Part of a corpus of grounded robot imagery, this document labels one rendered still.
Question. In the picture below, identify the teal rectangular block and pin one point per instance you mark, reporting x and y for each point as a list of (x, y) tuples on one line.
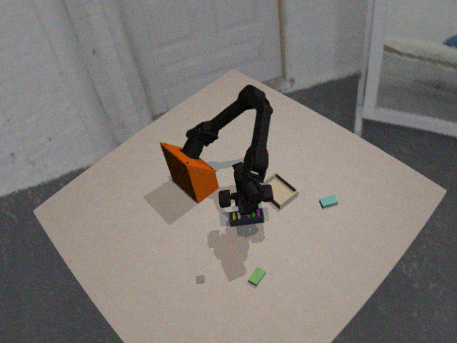
[(328, 201)]

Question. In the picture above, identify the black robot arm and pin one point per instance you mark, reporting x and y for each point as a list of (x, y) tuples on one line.
[(256, 158)]

